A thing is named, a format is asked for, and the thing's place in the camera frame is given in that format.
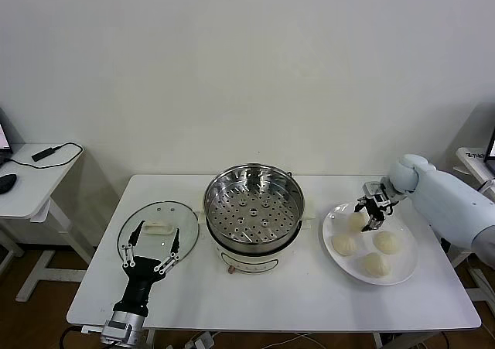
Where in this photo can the white power strip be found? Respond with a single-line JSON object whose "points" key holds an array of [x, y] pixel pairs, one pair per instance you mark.
{"points": [[203, 341]]}

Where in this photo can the white round plate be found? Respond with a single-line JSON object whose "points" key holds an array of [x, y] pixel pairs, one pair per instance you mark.
{"points": [[402, 256]]}

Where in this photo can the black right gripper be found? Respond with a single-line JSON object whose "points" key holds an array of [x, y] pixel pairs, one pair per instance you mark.
{"points": [[377, 209]]}

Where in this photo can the black computer mouse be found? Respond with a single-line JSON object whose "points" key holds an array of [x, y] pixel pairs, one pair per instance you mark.
{"points": [[7, 182]]}

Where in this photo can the laptop beside black mouse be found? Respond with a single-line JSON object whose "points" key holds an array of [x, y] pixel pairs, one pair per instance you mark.
{"points": [[3, 136]]}

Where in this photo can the white electric cooker pot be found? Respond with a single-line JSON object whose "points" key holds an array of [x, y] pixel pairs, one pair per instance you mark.
{"points": [[251, 262]]}

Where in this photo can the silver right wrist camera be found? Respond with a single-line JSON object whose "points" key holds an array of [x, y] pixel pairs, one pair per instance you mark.
{"points": [[370, 189]]}

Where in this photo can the white steamed baozi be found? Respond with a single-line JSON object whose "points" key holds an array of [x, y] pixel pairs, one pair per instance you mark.
{"points": [[356, 223], [376, 264], [388, 242], [343, 245]]}

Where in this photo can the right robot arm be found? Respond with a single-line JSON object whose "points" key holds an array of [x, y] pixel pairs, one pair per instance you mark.
{"points": [[444, 194]]}

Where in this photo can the perforated steel steamer basket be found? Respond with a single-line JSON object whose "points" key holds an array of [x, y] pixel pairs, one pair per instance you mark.
{"points": [[253, 211]]}

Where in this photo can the white side desk with label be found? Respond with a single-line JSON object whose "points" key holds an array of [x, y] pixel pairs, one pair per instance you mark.
{"points": [[466, 159]]}

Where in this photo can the white side desk with mouse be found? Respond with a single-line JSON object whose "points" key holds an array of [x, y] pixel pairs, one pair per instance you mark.
{"points": [[35, 186]]}

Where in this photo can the laptop on labelled desk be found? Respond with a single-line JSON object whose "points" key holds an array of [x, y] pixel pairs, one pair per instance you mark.
{"points": [[492, 148]]}

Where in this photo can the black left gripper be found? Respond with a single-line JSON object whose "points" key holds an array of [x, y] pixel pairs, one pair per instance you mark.
{"points": [[139, 283]]}

